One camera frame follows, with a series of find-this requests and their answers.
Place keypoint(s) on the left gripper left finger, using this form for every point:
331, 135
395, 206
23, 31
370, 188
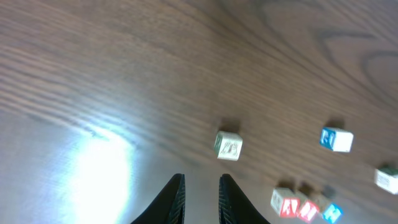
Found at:
169, 205

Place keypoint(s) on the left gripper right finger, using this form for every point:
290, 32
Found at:
233, 205

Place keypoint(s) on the red letter A block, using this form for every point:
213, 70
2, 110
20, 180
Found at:
285, 203

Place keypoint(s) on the red letter I block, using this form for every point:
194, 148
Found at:
307, 209

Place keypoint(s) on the blue number 2 block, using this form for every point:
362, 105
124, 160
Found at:
328, 210

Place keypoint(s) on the white block upper left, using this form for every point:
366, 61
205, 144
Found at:
228, 145

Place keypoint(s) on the white block top centre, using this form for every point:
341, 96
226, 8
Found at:
336, 139

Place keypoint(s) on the white red block upper right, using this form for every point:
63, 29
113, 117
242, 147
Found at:
386, 178

